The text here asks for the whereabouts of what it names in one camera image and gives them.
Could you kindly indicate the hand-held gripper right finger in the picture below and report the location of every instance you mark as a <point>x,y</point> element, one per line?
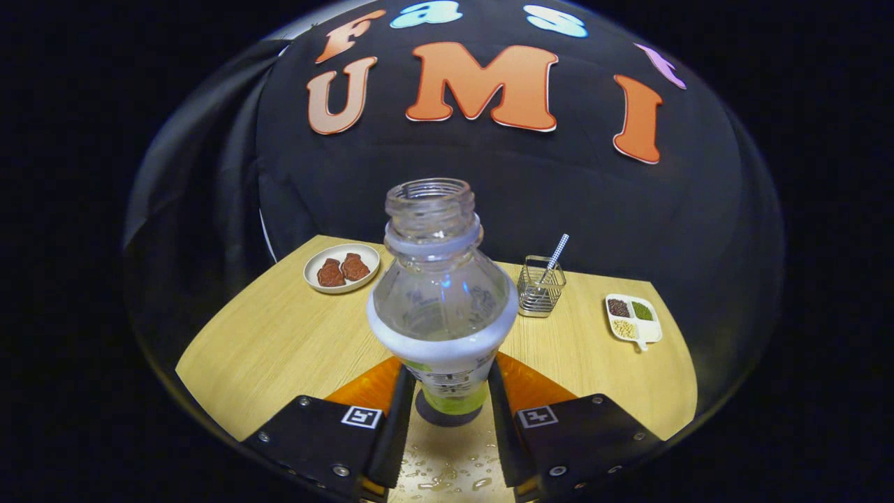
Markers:
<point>504,433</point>

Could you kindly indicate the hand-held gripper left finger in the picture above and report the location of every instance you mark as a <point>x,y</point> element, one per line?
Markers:
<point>394,433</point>

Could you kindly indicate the clear plastic juice bottle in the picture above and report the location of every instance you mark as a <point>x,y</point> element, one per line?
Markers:
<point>443,300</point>

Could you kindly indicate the wooden table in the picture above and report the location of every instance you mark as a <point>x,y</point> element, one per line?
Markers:
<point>279,349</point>

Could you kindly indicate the white divided dish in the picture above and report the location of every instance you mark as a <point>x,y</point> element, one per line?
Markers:
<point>649,328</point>

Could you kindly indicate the white oval plate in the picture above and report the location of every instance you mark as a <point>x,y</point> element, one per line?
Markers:
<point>314,262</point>

